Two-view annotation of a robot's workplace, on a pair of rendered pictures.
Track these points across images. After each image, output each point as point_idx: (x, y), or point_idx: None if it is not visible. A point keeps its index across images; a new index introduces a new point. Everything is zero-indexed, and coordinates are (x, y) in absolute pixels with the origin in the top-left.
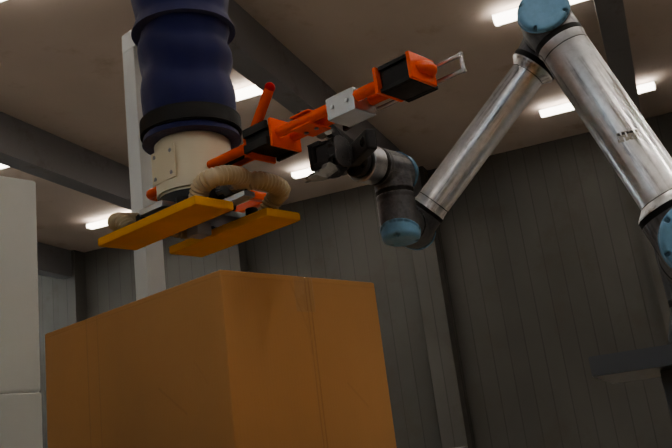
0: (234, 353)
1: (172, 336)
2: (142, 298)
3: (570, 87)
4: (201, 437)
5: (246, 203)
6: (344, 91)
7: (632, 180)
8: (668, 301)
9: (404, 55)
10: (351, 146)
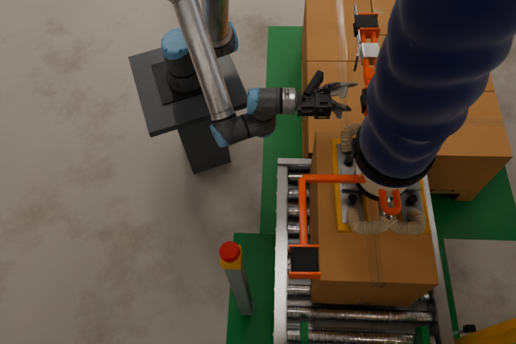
0: None
1: None
2: (423, 184)
3: None
4: None
5: (305, 197)
6: (378, 47)
7: (226, 28)
8: (190, 74)
9: (376, 15)
10: (314, 90)
